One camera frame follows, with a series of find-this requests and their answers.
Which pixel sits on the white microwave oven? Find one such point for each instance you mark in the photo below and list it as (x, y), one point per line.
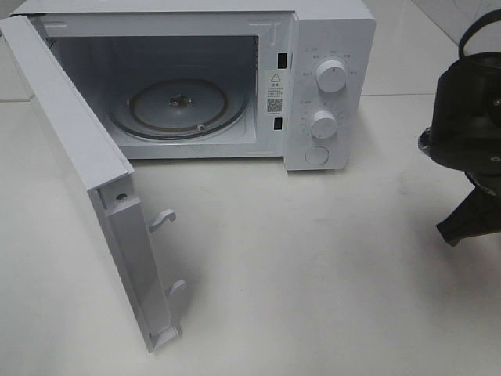
(108, 46)

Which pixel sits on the glass microwave turntable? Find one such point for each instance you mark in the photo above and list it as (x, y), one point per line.
(177, 109)

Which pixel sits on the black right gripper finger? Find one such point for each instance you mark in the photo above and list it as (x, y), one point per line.
(477, 215)

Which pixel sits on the white warning label sticker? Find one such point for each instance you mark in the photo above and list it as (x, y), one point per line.
(275, 89)

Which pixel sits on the white microwave door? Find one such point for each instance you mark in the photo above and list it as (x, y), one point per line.
(95, 166)

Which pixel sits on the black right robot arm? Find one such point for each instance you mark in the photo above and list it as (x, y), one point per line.
(465, 136)

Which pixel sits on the white lower timer knob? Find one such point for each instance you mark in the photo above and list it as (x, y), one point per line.
(324, 124)

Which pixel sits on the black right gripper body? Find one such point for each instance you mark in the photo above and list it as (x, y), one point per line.
(478, 158)

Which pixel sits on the white round door button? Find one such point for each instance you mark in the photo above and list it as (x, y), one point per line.
(317, 155)

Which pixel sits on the white upper power knob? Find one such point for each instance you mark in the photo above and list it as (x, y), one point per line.
(331, 74)

